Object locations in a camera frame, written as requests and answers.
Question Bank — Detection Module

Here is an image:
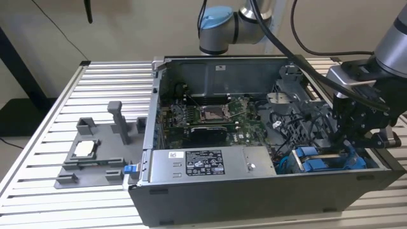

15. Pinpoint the black RAM slot bank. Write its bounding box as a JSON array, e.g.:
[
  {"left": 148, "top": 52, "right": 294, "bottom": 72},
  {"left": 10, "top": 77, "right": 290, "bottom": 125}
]
[
  {"left": 164, "top": 121, "right": 237, "bottom": 128},
  {"left": 185, "top": 93, "right": 230, "bottom": 105}
]

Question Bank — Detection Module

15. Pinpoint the black wire with white label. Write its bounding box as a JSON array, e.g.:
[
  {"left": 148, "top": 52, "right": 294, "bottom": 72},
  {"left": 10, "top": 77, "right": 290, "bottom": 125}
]
[{"left": 268, "top": 112, "right": 305, "bottom": 134}]

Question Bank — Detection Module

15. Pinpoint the silver power supply unit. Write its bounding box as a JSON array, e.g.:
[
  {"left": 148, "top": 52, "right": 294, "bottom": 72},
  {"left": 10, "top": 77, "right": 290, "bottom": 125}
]
[{"left": 149, "top": 146, "right": 276, "bottom": 183}]

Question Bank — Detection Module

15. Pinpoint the silver CPU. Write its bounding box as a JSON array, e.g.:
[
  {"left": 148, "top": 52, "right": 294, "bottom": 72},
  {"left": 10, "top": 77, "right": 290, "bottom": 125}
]
[{"left": 73, "top": 140, "right": 95, "bottom": 157}]

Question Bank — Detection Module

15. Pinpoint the black hanging strap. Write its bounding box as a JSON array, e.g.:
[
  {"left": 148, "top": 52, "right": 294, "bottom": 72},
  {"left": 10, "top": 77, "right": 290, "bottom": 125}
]
[{"left": 82, "top": 0, "right": 93, "bottom": 24}]

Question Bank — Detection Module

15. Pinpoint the blue wire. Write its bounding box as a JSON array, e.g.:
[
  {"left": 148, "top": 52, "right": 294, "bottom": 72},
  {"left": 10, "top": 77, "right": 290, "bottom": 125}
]
[{"left": 274, "top": 155, "right": 294, "bottom": 174}]

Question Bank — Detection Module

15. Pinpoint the black desk frame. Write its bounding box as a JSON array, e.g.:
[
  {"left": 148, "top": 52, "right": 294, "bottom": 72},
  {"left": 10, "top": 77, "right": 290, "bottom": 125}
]
[{"left": 0, "top": 26, "right": 54, "bottom": 138}]

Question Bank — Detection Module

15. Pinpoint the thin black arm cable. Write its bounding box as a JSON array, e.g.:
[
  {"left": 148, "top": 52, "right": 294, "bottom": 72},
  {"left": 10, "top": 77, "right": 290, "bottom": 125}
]
[{"left": 290, "top": 0, "right": 376, "bottom": 57}]

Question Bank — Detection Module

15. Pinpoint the black PC case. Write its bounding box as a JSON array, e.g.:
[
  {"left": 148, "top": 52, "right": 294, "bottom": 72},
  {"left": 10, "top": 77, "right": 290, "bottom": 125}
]
[{"left": 128, "top": 54, "right": 407, "bottom": 227}]

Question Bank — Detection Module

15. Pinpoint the grey parts rack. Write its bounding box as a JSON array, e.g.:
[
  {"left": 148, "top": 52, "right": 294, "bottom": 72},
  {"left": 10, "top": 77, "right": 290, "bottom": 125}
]
[{"left": 54, "top": 100, "right": 149, "bottom": 190}]

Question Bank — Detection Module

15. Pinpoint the thin metal locking lever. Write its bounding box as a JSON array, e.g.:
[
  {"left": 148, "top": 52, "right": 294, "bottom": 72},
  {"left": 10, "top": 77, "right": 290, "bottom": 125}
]
[{"left": 185, "top": 92, "right": 204, "bottom": 111}]

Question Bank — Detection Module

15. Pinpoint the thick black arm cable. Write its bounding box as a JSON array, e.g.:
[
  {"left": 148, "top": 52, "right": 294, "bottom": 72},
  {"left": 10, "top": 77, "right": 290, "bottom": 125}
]
[{"left": 249, "top": 0, "right": 390, "bottom": 113}]

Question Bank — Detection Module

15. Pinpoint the CPU socket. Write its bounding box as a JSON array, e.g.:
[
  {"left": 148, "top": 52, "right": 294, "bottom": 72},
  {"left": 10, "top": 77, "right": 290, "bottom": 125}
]
[{"left": 198, "top": 104, "right": 230, "bottom": 122}]

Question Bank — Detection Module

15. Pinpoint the black graphics card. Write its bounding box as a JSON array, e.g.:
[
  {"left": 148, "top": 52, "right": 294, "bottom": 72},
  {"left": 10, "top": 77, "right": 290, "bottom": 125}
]
[{"left": 189, "top": 125, "right": 228, "bottom": 141}]

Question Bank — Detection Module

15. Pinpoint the grey metal disk bay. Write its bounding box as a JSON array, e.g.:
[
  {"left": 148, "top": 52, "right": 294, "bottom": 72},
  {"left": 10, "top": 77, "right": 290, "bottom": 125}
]
[{"left": 265, "top": 65, "right": 337, "bottom": 153}]

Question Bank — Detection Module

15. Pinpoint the plain black wire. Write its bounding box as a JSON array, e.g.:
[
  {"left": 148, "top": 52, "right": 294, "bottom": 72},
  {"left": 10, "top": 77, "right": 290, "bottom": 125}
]
[{"left": 302, "top": 114, "right": 336, "bottom": 150}]

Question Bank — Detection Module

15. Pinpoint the green motherboard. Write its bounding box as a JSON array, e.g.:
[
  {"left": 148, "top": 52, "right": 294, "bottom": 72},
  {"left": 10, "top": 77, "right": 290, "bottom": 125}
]
[{"left": 158, "top": 94, "right": 273, "bottom": 151}]

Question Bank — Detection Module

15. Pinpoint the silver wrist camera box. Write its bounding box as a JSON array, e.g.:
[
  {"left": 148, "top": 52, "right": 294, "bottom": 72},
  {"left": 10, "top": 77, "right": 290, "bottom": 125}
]
[{"left": 325, "top": 65, "right": 377, "bottom": 98}]

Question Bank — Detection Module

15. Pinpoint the hard disk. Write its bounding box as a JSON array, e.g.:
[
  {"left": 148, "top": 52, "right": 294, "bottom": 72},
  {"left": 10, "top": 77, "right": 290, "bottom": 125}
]
[{"left": 293, "top": 145, "right": 368, "bottom": 174}]

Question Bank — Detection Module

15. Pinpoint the metal socket cover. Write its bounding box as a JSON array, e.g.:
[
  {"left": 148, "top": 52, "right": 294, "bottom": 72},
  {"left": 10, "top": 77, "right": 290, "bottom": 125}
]
[{"left": 226, "top": 98, "right": 252, "bottom": 118}]

